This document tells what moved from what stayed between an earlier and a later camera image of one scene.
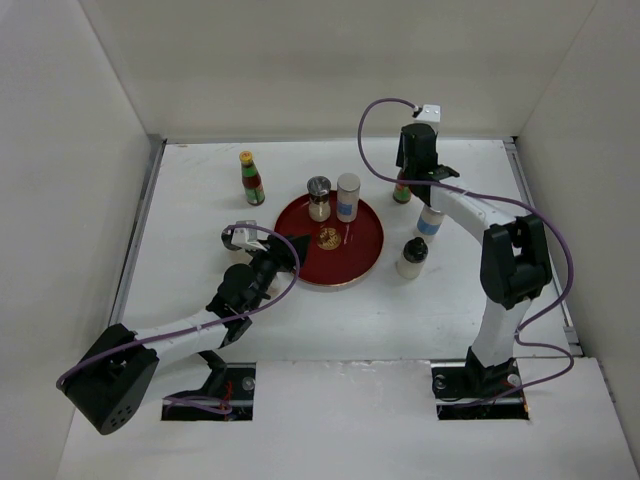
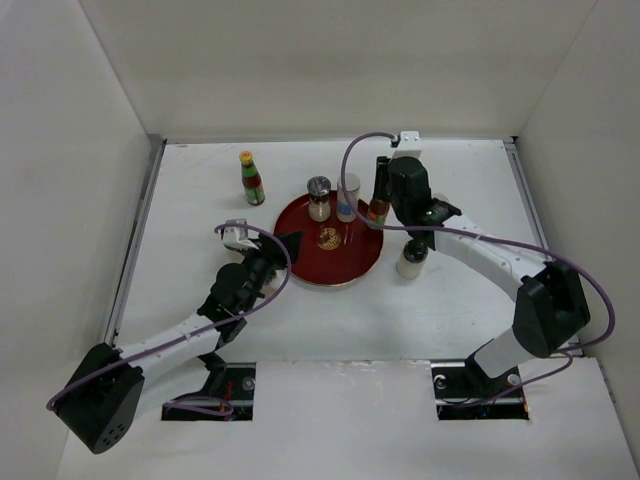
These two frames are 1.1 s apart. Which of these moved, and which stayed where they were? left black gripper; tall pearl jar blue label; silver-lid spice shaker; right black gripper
Moved: right black gripper
Stayed: silver-lid spice shaker; tall pearl jar blue label; left black gripper
